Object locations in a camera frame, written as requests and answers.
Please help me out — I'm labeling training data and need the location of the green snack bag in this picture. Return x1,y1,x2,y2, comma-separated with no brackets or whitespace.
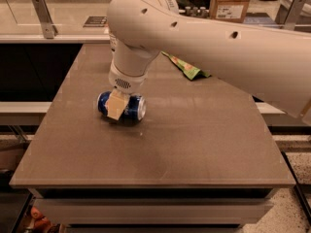
162,51,210,81

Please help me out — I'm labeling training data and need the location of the left metal glass bracket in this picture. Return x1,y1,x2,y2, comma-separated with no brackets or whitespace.
31,0,58,39

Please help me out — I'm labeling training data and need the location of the right metal glass bracket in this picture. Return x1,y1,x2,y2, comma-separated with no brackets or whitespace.
282,0,307,30

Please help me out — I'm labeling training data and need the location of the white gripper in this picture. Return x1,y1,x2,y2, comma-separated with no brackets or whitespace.
106,63,147,120

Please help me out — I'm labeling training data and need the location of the cardboard box with label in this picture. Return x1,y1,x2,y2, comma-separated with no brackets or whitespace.
209,0,250,23

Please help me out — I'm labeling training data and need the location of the orange object under table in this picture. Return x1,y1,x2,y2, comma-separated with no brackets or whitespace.
30,207,52,233

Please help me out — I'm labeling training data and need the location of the metal glass bracket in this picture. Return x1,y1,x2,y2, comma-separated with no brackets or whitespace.
31,0,58,39
282,0,307,30

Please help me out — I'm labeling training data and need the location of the dark placard on floor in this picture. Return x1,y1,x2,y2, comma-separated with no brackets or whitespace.
84,17,107,27

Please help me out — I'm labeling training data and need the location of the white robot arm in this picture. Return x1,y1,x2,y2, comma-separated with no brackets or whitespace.
107,0,311,123

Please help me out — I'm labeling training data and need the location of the blue pepsi can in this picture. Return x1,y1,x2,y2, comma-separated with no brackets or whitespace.
97,91,146,121

